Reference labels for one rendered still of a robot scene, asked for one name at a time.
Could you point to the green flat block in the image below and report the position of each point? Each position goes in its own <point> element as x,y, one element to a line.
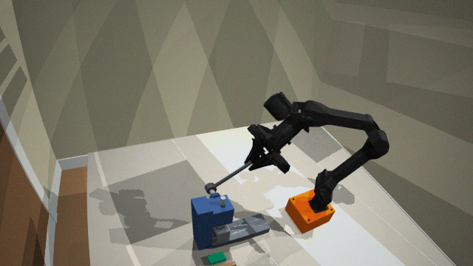
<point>216,258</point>

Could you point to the blue arbor press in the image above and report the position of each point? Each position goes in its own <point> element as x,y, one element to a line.
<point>217,211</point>

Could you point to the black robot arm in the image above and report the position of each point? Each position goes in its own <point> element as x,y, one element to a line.
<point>316,114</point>

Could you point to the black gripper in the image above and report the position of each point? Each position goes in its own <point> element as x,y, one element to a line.
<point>272,157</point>

